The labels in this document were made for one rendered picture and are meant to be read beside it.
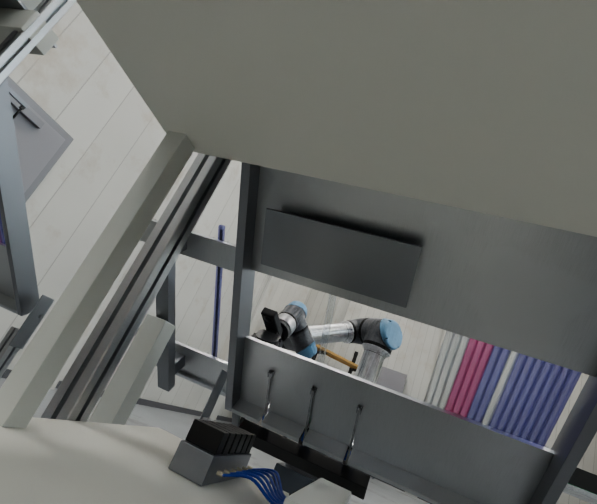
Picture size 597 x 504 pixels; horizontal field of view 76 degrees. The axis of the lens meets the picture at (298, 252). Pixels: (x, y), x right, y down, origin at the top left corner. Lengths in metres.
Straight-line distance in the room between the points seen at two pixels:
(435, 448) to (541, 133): 0.72
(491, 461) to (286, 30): 0.85
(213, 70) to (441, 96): 0.22
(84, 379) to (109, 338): 0.06
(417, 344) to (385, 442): 10.82
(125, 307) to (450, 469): 0.73
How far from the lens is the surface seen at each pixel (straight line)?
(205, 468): 0.54
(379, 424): 0.95
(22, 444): 0.47
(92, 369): 0.62
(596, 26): 0.32
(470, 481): 1.00
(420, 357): 11.68
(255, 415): 1.04
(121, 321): 0.61
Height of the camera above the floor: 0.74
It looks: 21 degrees up
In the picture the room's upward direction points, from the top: 23 degrees clockwise
